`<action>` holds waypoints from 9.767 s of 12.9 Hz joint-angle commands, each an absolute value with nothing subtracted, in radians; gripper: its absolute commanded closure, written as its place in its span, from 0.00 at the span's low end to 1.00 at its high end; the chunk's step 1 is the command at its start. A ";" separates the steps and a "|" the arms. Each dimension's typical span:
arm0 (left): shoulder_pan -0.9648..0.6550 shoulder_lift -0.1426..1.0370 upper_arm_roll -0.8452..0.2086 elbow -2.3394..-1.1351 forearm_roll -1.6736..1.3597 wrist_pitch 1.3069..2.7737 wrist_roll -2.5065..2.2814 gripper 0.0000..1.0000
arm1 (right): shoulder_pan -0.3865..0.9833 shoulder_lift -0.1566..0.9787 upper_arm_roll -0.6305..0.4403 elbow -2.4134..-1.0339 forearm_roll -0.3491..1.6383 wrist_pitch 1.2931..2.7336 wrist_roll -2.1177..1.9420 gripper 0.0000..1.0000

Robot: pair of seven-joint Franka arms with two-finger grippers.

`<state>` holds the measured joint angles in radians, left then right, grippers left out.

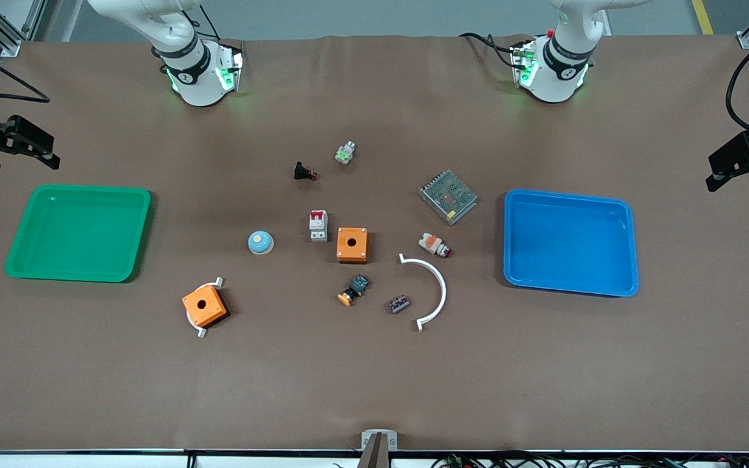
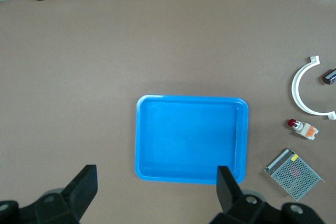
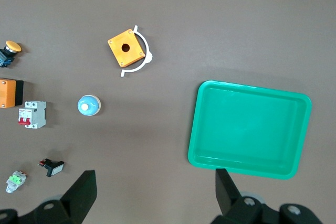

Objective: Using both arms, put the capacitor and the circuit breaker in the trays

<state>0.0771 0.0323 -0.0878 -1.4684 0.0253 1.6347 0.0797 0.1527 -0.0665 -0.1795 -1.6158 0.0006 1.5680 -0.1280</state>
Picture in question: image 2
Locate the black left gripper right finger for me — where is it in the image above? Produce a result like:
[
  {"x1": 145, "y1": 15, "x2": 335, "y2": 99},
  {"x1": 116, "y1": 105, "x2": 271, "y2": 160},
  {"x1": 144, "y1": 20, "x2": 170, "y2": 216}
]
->
[{"x1": 209, "y1": 165, "x2": 327, "y2": 224}]

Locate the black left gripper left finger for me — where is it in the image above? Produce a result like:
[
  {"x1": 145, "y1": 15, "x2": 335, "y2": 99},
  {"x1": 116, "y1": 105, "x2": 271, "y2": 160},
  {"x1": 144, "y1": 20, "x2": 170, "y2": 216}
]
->
[{"x1": 0, "y1": 164, "x2": 99, "y2": 224}]

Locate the blue plastic tray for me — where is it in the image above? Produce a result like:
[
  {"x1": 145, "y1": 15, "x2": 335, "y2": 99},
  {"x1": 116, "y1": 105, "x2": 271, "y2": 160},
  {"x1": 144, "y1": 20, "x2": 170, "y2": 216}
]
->
[{"x1": 134, "y1": 94, "x2": 249, "y2": 185}]

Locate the metal mesh power supply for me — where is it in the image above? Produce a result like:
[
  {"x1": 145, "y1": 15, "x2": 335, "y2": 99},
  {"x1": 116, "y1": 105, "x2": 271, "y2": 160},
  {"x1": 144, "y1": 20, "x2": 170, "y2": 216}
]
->
[{"x1": 264, "y1": 148, "x2": 325, "y2": 202}]

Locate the brown table cover mat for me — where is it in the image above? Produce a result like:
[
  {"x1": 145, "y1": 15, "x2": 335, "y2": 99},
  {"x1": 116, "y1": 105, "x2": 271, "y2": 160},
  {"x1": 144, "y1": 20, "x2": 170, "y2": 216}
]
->
[{"x1": 0, "y1": 0, "x2": 336, "y2": 224}]

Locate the orange-capped black push button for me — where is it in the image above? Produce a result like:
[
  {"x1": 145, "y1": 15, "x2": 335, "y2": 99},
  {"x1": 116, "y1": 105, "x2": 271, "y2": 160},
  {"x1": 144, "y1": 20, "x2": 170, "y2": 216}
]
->
[{"x1": 322, "y1": 68, "x2": 336, "y2": 86}]

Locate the red push button switch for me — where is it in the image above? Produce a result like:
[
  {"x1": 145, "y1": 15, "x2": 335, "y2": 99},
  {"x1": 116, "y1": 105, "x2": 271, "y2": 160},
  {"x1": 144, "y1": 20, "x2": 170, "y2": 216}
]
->
[{"x1": 287, "y1": 119, "x2": 320, "y2": 141}]

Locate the white half-ring pipe clamp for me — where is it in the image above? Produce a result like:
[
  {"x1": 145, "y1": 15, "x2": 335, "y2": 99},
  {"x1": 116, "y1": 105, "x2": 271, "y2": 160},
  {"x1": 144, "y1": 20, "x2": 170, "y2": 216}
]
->
[{"x1": 291, "y1": 55, "x2": 336, "y2": 121}]

